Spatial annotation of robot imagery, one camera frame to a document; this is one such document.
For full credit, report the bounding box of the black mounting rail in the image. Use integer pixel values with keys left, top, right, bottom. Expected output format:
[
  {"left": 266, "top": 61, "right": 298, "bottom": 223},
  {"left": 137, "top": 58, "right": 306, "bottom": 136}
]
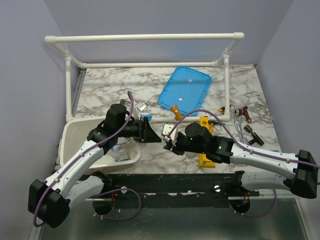
[{"left": 72, "top": 171, "right": 261, "bottom": 208}]

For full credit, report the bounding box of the silver metal wrench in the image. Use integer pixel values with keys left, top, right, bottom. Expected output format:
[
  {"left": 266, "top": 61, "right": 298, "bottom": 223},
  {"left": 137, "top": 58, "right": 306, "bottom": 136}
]
[{"left": 233, "top": 114, "right": 245, "bottom": 143}]

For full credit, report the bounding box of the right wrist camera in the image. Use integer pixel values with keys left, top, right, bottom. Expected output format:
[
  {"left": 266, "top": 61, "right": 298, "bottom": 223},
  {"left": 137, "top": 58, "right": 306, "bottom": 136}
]
[{"left": 161, "top": 124, "right": 178, "bottom": 146}]

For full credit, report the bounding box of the white plastic bin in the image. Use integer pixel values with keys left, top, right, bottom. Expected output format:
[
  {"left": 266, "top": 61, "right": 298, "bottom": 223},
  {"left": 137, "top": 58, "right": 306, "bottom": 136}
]
[{"left": 59, "top": 116, "right": 142, "bottom": 175}]

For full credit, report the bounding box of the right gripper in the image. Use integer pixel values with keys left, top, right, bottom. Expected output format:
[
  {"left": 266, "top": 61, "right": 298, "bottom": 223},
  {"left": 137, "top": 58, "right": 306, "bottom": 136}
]
[{"left": 163, "top": 132, "right": 207, "bottom": 156}]

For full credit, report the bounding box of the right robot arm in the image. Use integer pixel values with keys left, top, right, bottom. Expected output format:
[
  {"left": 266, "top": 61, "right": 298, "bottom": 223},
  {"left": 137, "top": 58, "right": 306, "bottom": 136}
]
[{"left": 161, "top": 122, "right": 319, "bottom": 199}]

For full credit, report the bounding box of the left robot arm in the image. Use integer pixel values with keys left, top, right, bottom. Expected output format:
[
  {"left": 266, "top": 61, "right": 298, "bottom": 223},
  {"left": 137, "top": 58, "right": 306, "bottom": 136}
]
[{"left": 28, "top": 103, "right": 161, "bottom": 228}]

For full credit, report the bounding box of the yellow black screwdriver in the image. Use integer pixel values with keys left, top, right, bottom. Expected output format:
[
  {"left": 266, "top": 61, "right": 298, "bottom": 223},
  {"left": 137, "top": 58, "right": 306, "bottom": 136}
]
[{"left": 218, "top": 106, "right": 225, "bottom": 112}]

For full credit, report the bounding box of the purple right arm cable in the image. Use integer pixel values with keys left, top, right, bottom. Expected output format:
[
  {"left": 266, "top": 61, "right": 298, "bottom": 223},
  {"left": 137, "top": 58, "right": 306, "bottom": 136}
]
[{"left": 167, "top": 109, "right": 320, "bottom": 218}]

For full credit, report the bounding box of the orange hose connector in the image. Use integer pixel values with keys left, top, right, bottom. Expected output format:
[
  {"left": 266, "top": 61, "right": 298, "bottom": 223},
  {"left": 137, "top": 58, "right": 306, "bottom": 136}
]
[{"left": 170, "top": 104, "right": 183, "bottom": 121}]

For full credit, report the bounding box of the white PVC pipe frame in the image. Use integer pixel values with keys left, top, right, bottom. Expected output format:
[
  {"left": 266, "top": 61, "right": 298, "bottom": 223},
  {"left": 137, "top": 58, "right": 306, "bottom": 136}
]
[{"left": 44, "top": 32, "right": 245, "bottom": 122}]

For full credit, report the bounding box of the blue hose nozzle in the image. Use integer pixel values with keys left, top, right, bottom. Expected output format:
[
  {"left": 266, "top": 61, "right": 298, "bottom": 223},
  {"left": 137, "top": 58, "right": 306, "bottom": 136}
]
[{"left": 140, "top": 113, "right": 153, "bottom": 122}]

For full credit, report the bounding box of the blue plastic bin lid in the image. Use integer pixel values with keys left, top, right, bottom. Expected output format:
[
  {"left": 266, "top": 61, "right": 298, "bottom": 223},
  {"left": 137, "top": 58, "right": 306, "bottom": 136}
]
[{"left": 158, "top": 66, "right": 212, "bottom": 115}]

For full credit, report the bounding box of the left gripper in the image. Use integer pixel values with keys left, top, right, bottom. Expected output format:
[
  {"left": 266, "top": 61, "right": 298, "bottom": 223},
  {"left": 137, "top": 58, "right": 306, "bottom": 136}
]
[{"left": 116, "top": 116, "right": 162, "bottom": 143}]

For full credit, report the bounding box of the frosted watch glass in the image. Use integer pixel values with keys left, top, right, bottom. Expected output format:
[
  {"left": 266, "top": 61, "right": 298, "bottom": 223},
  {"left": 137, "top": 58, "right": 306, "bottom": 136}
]
[{"left": 185, "top": 152, "right": 199, "bottom": 159}]

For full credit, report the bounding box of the yellow test tube rack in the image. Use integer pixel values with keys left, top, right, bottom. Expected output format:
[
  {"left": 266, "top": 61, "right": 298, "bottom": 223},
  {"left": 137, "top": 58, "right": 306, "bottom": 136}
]
[{"left": 198, "top": 115, "right": 216, "bottom": 168}]

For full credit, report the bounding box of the black T-shaped pipe fitting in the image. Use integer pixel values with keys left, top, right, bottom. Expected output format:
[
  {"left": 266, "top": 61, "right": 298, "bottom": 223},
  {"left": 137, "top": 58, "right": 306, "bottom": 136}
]
[{"left": 244, "top": 125, "right": 265, "bottom": 146}]

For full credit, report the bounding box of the clear bag of syringes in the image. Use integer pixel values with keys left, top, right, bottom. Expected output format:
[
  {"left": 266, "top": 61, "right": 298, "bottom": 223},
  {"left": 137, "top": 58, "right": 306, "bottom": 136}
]
[{"left": 106, "top": 143, "right": 132, "bottom": 162}]

